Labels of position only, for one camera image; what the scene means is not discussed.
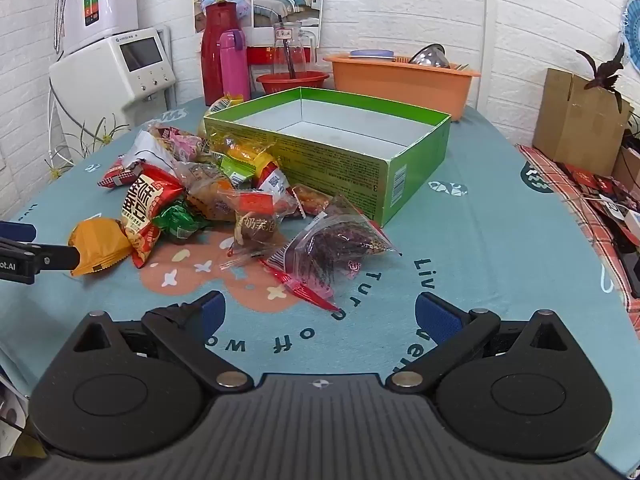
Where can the dark purple plant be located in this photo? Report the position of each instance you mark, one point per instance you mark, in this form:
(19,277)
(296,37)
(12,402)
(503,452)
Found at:
(602,72)

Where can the red plastic basin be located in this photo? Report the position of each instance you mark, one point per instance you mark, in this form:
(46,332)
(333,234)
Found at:
(292,86)

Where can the pink thermos bottle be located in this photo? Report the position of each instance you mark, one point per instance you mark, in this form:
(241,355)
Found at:
(235,70)

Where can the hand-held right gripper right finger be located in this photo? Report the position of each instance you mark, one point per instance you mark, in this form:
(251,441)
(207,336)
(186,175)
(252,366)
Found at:
(435,317)

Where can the red thermos jug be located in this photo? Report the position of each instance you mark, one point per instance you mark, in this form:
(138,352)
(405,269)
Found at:
(212,50)

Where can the dark long spoon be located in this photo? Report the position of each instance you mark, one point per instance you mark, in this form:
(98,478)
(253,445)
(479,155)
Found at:
(290,60)

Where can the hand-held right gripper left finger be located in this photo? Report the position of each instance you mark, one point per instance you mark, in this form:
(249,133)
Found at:
(212,312)

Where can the dark red packets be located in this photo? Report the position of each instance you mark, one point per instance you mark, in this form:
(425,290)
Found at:
(585,180)

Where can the orange snack packet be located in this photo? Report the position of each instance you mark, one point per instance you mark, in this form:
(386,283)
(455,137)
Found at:
(97,245)

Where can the glass pitcher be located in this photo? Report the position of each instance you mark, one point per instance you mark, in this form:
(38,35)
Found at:
(302,55)

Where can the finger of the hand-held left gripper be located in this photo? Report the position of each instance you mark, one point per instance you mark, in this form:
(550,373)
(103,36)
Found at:
(17,231)
(55,258)

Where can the plaid cloth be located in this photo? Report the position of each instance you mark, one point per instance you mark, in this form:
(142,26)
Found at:
(560,180)

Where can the small cardboard box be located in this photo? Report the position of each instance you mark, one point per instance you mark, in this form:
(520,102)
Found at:
(629,167)

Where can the large cardboard box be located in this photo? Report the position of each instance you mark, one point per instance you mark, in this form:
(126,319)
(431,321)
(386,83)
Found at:
(575,120)

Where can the pile of assorted snacks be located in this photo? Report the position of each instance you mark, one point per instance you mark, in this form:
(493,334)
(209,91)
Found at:
(260,220)

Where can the white appliance with screen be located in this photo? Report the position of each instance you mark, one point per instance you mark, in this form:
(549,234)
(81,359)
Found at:
(100,75)

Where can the blue-lid container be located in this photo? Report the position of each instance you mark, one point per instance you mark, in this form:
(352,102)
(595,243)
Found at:
(371,53)

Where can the green cardboard box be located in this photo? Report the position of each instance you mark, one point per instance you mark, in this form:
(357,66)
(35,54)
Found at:
(325,160)

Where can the white wall pipe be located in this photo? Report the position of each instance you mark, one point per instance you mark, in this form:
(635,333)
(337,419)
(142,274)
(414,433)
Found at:
(487,35)

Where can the yellow snack packet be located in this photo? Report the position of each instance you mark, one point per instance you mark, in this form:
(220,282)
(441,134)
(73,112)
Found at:
(220,105)

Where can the steel bowl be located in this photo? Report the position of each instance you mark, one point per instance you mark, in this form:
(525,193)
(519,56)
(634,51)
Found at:
(427,55)

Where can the red chips packet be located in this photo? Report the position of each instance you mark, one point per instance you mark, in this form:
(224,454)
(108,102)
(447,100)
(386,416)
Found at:
(145,210)

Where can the blue woven wall decoration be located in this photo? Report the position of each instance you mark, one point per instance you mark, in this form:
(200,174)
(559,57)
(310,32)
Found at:
(631,30)

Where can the teal printed tablecloth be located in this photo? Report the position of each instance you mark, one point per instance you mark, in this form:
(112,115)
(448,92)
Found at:
(475,240)

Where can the orange plastic tub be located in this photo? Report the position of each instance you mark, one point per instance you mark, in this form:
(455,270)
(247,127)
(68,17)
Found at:
(400,85)

